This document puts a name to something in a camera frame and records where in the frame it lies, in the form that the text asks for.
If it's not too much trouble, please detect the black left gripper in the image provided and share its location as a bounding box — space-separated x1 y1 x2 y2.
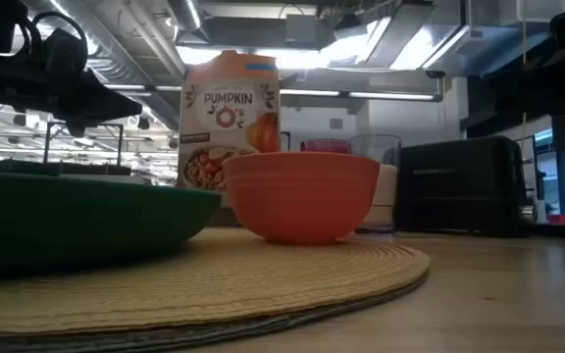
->
0 10 144 138

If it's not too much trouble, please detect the green plastic plate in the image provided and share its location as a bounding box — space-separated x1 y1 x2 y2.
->
0 171 223 278

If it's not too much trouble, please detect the orange pumpkin cereal box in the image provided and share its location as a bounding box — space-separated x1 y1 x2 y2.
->
177 49 283 193

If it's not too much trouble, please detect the orange plastic bowl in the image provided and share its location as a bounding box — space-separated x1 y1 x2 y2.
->
221 150 382 246

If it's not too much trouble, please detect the black two-slot toaster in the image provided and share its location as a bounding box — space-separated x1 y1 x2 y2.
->
394 134 539 238

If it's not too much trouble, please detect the long ceiling light fixture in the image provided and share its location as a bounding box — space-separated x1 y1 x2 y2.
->
279 88 444 103

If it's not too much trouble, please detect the clear glass of milk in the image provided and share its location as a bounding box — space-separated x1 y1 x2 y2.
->
349 133 403 234

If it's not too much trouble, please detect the red translucent tumbler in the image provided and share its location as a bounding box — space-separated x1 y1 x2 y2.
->
299 137 353 155

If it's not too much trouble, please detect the round woven straw placemat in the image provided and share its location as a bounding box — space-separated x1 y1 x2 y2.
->
0 226 432 345

